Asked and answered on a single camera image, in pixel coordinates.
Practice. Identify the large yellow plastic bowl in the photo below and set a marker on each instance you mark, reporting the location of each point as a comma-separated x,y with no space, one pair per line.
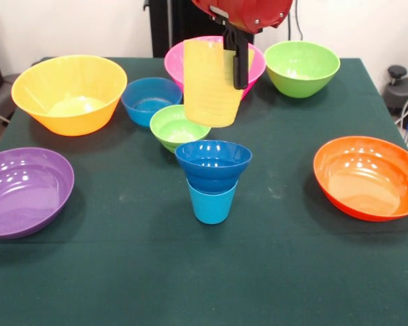
68,78

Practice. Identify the small dark blue bowl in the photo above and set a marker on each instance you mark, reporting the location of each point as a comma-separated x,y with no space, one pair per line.
212,173

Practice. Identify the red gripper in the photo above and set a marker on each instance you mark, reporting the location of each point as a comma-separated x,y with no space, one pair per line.
251,13

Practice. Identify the light blue plastic cup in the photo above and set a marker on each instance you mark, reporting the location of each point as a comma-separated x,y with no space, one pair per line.
211,207

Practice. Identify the large green plastic bowl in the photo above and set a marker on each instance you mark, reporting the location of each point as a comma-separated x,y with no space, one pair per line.
301,64

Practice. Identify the dark green tablecloth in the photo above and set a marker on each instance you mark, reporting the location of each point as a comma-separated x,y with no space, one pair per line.
204,271

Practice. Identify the translucent light blue bowl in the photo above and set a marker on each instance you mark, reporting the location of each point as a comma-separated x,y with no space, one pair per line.
146,98

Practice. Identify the black round base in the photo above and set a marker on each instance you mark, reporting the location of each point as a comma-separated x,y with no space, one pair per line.
406,91

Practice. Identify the black knob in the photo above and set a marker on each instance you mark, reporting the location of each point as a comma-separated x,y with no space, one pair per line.
397,72

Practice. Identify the shallow orange plastic bowl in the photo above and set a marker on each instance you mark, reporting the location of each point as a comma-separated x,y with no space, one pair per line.
367,180

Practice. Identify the large pink plastic bowl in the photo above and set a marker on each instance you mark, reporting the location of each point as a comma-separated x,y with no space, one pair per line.
173,64

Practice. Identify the small green plastic bowl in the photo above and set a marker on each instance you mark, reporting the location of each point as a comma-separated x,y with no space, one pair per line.
170,130

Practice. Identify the translucent yellow plastic cup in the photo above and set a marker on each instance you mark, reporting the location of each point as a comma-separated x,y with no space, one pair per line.
207,88

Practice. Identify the shallow purple plastic bowl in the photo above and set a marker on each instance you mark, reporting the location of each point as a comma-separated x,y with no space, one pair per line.
24,193

